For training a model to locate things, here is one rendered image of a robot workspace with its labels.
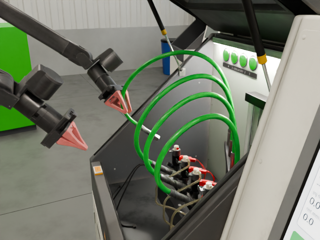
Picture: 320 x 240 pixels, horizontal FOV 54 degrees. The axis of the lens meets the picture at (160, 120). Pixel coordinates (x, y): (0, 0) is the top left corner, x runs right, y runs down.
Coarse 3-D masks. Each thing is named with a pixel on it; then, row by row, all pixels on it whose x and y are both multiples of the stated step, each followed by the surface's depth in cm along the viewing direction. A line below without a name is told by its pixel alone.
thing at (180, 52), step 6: (162, 54) 101; (168, 54) 101; (174, 54) 101; (180, 54) 101; (186, 54) 101; (192, 54) 100; (198, 54) 100; (150, 60) 102; (156, 60) 102; (210, 60) 101; (144, 66) 103; (216, 66) 101; (138, 72) 104; (222, 72) 102; (132, 78) 104; (222, 78) 102; (126, 84) 105; (228, 84) 103; (126, 114) 109; (132, 120) 110
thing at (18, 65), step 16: (0, 32) 354; (16, 32) 363; (0, 48) 359; (16, 48) 368; (0, 64) 364; (16, 64) 373; (16, 80) 378; (0, 112) 379; (16, 112) 389; (0, 128) 385; (16, 128) 399; (32, 128) 410
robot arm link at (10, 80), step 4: (0, 72) 73; (4, 72) 73; (0, 76) 71; (4, 76) 72; (8, 76) 73; (0, 80) 70; (4, 80) 70; (8, 80) 72; (12, 80) 74; (0, 84) 69; (4, 84) 69; (8, 84) 70; (12, 84) 73; (4, 88) 70; (8, 88) 70; (12, 88) 72; (12, 92) 71
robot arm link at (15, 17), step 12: (0, 0) 102; (0, 12) 103; (12, 12) 103; (24, 12) 106; (12, 24) 104; (24, 24) 104; (36, 24) 104; (36, 36) 105; (48, 36) 105; (60, 36) 106; (60, 48) 106; (72, 48) 106; (84, 48) 112; (72, 60) 107
